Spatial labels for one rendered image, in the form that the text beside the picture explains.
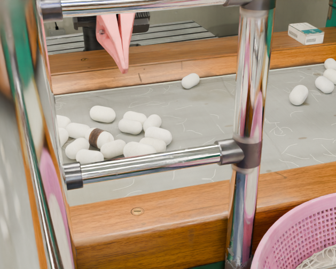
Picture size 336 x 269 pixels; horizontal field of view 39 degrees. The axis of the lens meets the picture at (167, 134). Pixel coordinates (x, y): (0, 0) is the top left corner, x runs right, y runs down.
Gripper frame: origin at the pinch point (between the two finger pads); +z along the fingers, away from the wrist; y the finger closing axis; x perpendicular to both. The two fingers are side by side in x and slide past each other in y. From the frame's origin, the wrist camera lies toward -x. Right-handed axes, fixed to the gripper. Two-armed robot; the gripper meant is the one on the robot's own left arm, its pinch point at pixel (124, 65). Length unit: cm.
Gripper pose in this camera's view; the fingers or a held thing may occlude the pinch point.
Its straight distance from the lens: 60.2
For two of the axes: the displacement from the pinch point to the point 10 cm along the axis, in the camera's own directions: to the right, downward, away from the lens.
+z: 2.1, 9.2, -3.3
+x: -1.6, 3.7, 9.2
